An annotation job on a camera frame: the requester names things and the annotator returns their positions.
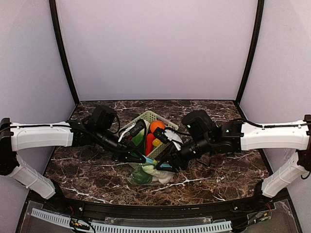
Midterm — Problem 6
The spare clear zip bag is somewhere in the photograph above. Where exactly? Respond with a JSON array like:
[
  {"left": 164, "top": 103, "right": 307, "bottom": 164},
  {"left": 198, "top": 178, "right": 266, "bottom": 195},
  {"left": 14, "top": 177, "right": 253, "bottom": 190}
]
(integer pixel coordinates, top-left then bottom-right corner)
[{"left": 127, "top": 157, "right": 174, "bottom": 185}]

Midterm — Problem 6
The dark green toy vegetable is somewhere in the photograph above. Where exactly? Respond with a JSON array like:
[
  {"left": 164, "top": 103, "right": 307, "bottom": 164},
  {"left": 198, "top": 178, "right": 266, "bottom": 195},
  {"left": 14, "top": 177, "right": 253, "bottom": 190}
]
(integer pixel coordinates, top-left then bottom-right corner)
[{"left": 131, "top": 166, "right": 153, "bottom": 185}]

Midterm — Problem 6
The beige perforated plastic basket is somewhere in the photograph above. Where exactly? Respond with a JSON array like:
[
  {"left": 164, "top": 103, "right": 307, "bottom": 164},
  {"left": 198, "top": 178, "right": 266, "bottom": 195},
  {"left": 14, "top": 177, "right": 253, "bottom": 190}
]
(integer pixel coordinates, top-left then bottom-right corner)
[{"left": 121, "top": 110, "right": 179, "bottom": 159}]

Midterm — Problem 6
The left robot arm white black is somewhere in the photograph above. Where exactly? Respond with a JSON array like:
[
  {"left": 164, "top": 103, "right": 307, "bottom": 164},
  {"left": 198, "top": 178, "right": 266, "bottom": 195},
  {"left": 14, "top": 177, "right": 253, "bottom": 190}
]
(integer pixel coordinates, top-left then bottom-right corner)
[{"left": 0, "top": 106, "right": 147, "bottom": 200}]

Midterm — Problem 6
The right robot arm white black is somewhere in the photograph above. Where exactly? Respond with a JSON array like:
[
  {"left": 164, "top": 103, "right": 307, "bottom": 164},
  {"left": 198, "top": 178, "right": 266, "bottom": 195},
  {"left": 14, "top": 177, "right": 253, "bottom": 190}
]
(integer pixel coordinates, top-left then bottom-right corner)
[{"left": 155, "top": 110, "right": 311, "bottom": 199}]

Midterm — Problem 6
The green white bok choy toy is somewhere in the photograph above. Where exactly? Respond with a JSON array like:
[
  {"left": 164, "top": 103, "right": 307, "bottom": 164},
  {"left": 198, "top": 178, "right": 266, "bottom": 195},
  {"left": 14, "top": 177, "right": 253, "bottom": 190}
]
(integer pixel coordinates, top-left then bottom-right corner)
[{"left": 131, "top": 131, "right": 146, "bottom": 154}]

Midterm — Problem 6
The red chili pepper toy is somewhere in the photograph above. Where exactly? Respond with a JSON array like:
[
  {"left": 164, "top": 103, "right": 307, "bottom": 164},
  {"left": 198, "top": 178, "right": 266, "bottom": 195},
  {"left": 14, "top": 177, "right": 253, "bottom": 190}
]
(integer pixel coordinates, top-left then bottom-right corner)
[{"left": 145, "top": 133, "right": 155, "bottom": 156}]

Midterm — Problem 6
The yellow orange mango toy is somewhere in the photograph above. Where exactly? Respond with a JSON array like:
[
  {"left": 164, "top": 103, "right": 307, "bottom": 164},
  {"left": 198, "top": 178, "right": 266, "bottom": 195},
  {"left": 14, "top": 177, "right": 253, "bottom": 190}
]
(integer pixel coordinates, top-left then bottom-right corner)
[{"left": 152, "top": 138, "right": 162, "bottom": 147}]

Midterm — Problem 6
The orange toy fruit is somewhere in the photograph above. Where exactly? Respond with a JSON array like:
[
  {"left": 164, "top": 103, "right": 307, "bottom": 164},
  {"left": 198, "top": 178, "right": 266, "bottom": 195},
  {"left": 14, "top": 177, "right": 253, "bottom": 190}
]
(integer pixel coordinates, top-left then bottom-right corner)
[{"left": 150, "top": 120, "right": 166, "bottom": 133}]

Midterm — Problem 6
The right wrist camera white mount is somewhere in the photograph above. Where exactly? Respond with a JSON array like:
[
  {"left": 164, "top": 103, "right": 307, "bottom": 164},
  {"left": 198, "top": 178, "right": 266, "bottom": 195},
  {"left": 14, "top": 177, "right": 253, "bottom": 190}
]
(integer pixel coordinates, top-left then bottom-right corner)
[{"left": 153, "top": 128, "right": 183, "bottom": 150}]

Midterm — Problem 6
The black front rail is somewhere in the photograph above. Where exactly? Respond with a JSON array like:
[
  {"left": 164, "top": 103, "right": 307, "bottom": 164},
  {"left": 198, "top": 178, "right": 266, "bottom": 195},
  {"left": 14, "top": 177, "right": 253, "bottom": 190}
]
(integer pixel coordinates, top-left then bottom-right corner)
[{"left": 43, "top": 194, "right": 290, "bottom": 220}]

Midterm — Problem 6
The white slotted cable duct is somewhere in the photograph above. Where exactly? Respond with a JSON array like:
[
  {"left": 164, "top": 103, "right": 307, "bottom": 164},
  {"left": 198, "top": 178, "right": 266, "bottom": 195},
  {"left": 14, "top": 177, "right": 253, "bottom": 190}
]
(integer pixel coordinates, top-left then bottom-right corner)
[{"left": 31, "top": 208, "right": 233, "bottom": 233}]

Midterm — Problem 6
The left black frame post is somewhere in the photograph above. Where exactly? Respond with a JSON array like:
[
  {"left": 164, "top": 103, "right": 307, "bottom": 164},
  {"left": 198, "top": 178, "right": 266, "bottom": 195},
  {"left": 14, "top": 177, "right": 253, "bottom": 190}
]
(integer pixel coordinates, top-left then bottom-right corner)
[{"left": 49, "top": 0, "right": 80, "bottom": 106}]

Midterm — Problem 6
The black frame post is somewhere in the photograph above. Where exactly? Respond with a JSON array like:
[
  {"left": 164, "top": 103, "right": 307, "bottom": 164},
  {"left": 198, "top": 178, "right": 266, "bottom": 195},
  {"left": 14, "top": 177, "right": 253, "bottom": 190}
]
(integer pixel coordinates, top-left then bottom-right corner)
[
  {"left": 49, "top": 0, "right": 80, "bottom": 106},
  {"left": 235, "top": 0, "right": 265, "bottom": 106}
]

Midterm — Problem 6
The right black frame post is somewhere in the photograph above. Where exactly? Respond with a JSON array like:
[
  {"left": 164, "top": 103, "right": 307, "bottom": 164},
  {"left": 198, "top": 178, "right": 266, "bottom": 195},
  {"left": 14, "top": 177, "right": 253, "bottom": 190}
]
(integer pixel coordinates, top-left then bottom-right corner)
[{"left": 235, "top": 0, "right": 265, "bottom": 106}]

